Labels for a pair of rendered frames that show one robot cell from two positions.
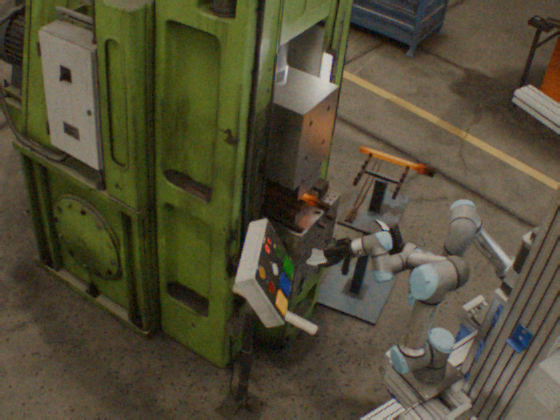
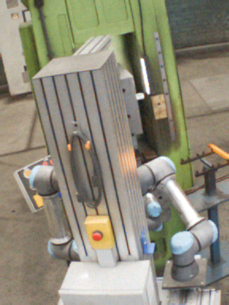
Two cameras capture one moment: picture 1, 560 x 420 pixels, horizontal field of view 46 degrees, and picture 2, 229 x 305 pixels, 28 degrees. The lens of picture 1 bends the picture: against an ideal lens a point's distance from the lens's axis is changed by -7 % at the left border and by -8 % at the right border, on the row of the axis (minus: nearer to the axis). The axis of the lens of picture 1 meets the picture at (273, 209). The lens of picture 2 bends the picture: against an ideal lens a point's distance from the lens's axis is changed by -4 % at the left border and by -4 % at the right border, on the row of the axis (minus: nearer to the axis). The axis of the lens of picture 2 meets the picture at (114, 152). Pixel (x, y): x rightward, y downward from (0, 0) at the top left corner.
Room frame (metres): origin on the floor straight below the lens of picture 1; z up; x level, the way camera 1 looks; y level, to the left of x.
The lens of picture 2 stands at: (0.77, -2.48, 2.43)
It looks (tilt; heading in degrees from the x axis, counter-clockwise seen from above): 25 degrees down; 55
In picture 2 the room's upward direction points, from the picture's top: 12 degrees counter-clockwise
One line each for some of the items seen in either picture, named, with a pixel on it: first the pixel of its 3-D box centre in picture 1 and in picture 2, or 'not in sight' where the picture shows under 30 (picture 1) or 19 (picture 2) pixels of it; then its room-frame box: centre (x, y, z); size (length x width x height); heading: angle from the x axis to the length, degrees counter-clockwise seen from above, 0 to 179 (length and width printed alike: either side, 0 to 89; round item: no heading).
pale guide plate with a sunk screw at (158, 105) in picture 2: not in sight; (159, 106); (2.83, -0.19, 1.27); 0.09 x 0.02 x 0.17; 151
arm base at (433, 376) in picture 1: (431, 363); not in sight; (1.71, -0.72, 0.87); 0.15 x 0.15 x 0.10
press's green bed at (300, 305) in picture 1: (262, 284); (142, 233); (2.64, 0.01, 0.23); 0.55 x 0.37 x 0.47; 61
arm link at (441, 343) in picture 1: (437, 347); (84, 251); (1.71, -0.71, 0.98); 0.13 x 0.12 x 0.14; 116
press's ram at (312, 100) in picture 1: (281, 116); (115, 99); (2.63, 0.01, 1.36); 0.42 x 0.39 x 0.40; 61
